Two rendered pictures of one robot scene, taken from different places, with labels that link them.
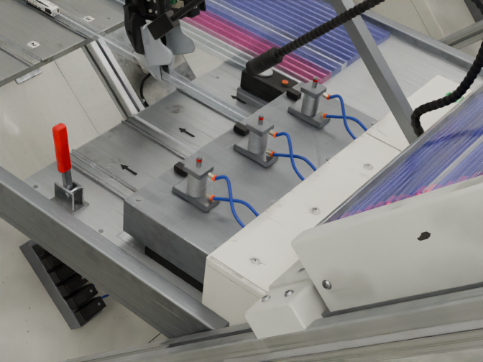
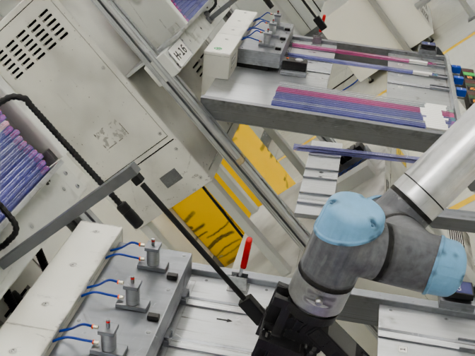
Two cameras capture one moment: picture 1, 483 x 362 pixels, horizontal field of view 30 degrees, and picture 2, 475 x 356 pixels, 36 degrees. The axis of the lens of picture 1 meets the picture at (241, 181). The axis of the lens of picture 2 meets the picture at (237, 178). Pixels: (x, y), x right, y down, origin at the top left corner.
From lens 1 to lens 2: 1.77 m
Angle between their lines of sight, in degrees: 109
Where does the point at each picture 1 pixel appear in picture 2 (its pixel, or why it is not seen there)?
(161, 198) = (172, 260)
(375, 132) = (46, 333)
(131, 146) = (237, 337)
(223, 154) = (155, 297)
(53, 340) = not seen: outside the picture
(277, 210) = (96, 258)
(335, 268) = (44, 145)
